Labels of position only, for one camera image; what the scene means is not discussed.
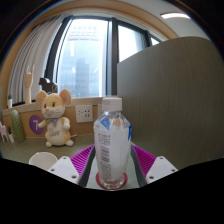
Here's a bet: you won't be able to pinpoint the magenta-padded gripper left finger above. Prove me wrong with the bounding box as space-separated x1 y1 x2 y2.
47 144 98 186

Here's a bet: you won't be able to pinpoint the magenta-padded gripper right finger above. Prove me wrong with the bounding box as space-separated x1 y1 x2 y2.
130 144 179 187

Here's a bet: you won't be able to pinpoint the clear plastic water bottle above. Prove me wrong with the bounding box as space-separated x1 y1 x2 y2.
93 96 133 190

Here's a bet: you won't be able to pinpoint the flat round red coaster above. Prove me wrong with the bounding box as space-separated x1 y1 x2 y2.
95 171 129 191

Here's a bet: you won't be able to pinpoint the pale yellow mug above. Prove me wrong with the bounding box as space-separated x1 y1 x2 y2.
28 151 59 171

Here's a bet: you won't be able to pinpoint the plush mouse toy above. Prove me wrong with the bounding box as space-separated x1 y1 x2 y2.
35 88 75 148

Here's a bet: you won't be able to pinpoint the round purple number sign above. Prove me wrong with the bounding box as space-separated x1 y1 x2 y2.
28 114 46 136

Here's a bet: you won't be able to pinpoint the green desk partition panel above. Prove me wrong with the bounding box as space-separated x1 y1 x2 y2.
116 36 224 170

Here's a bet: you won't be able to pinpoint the tall green cactus ornament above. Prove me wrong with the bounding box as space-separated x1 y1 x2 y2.
10 109 26 144

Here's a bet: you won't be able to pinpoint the wooden hand model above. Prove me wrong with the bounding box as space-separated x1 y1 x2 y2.
23 64 36 105

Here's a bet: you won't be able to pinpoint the grey window curtain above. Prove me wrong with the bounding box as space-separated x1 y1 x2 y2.
7 14 64 105

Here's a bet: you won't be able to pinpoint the ceiling light strips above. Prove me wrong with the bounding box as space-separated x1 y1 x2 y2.
160 12 191 20

